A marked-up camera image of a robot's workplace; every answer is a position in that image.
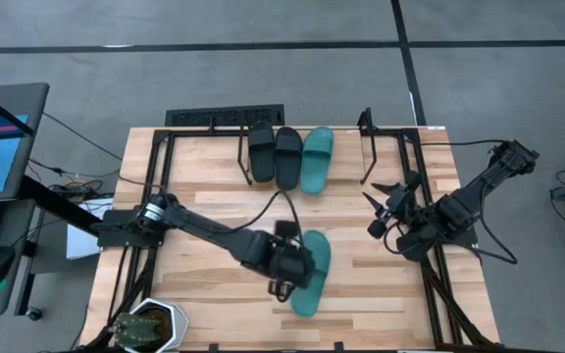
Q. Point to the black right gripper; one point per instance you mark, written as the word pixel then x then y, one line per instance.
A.
pixel 400 206

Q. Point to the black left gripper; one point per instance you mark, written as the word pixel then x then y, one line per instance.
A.
pixel 287 262

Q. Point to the teal slide sandal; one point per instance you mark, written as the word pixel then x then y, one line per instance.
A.
pixel 319 255
pixel 317 166

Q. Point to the black slide sandal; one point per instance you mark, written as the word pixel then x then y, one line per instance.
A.
pixel 263 157
pixel 288 162

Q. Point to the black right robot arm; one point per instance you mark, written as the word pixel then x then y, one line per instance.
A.
pixel 483 181

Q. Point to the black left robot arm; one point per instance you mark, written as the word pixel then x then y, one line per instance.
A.
pixel 214 233

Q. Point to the white hexagonal planter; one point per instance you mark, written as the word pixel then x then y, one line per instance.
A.
pixel 177 318

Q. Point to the green cactus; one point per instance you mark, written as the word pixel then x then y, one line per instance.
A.
pixel 135 331

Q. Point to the black keyboard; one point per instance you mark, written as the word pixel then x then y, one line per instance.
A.
pixel 214 116

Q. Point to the white paper sheet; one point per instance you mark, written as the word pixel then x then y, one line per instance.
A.
pixel 79 245

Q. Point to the black caster wheel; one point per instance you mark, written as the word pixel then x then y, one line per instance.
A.
pixel 34 314

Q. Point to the grey laptop with blue screen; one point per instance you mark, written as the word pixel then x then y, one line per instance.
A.
pixel 22 162

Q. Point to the thin black monitor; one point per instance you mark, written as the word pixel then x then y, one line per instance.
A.
pixel 3 112

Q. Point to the wooden shelf with black frame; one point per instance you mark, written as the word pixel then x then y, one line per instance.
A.
pixel 346 157

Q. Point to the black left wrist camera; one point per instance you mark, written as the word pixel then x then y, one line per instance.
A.
pixel 287 230

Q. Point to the black metal table frame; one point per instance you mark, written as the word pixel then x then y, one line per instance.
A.
pixel 410 133

